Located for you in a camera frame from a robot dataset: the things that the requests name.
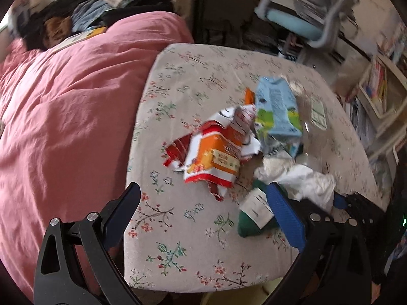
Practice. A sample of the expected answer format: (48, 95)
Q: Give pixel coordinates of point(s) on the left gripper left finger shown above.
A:
(59, 278)

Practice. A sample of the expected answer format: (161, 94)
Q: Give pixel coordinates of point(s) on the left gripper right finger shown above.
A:
(332, 266)

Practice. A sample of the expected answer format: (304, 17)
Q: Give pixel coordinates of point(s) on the green packet with label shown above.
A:
(255, 215)

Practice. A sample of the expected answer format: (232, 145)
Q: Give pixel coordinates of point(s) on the white tissue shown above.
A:
(299, 181)

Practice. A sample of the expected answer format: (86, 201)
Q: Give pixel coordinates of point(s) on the clear plastic bottle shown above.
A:
(315, 127)

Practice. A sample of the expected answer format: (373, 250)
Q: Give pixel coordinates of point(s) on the blue milk carton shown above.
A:
(277, 122)

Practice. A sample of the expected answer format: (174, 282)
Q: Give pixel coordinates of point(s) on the red orange snack bag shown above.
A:
(215, 152)

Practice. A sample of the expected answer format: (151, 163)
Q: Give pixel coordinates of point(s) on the white bookshelf with books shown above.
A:
(378, 106)

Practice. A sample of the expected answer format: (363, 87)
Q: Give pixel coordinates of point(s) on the pink duvet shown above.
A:
(68, 120)

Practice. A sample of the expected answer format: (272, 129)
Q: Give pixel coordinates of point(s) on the orange sausage piece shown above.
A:
(249, 98)

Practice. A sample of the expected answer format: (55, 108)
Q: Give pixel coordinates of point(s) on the yellow book on bed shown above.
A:
(79, 38)

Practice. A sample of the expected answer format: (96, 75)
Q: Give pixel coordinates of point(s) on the blue grey desk chair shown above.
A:
(317, 21)

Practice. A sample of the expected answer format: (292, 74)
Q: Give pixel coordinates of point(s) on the pile of clothes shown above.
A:
(60, 19)

